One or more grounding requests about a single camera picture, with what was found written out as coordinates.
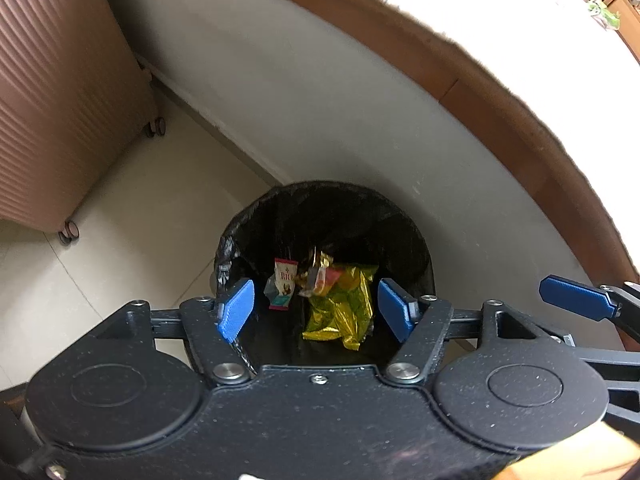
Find brown ribbed suitcase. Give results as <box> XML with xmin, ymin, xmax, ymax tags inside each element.
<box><xmin>1</xmin><ymin>0</ymin><xmax>166</xmax><ymax>245</ymax></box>

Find pink striped tablecloth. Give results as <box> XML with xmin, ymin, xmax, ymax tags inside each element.
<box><xmin>382</xmin><ymin>0</ymin><xmax>639</xmax><ymax>262</ymax></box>

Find large gold foil bag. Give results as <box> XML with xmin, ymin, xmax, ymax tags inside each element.
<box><xmin>299</xmin><ymin>250</ymin><xmax>378</xmax><ymax>351</ymax></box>

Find pink white snack wrapper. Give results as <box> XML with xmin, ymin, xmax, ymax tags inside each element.
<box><xmin>264</xmin><ymin>259</ymin><xmax>297</xmax><ymax>310</ymax></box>

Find wooden drawer shelf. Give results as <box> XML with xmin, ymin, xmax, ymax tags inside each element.
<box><xmin>604</xmin><ymin>0</ymin><xmax>640</xmax><ymax>61</ymax></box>

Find black lined trash bin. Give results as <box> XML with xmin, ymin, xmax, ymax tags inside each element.
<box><xmin>210</xmin><ymin>181</ymin><xmax>435</xmax><ymax>367</ymax></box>

